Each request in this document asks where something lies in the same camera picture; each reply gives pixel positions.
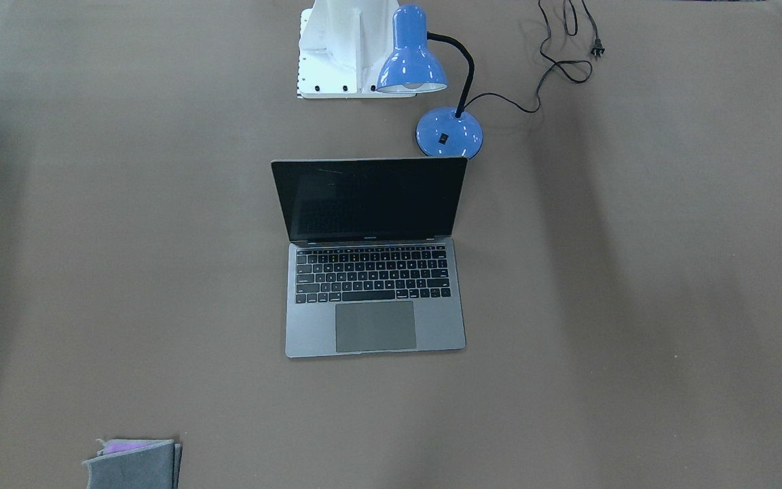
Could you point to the grey laptop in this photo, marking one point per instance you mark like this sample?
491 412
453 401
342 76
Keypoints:
371 265

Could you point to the grey folded cloth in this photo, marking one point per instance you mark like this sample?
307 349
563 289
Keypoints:
147 468

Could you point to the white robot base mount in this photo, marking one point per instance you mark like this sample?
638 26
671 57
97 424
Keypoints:
343 46

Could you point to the blue desk lamp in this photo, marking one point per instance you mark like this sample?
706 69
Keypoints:
412 68

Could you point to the purple folded cloth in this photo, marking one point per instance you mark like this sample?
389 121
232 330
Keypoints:
112 446

